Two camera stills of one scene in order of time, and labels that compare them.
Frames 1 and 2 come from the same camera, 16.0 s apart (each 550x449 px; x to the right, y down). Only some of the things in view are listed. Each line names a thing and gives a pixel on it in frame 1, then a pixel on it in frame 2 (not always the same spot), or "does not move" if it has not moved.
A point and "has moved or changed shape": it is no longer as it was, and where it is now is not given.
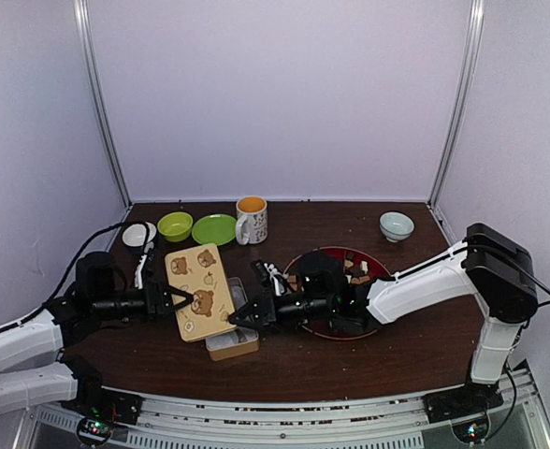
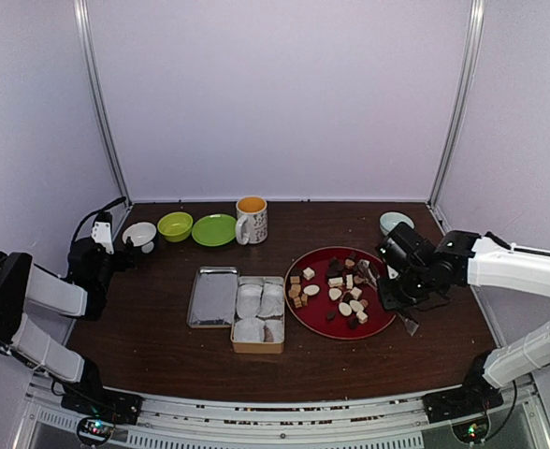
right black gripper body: (297, 312) to (413, 290)
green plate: (214, 229) does not move
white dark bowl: (134, 237) does not move
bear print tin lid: (197, 271) has moved or changed shape
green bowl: (175, 225) does not move
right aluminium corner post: (477, 17) does not move
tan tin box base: (239, 340) has moved or changed shape
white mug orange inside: (252, 224) does not move
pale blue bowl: (396, 226) does not move
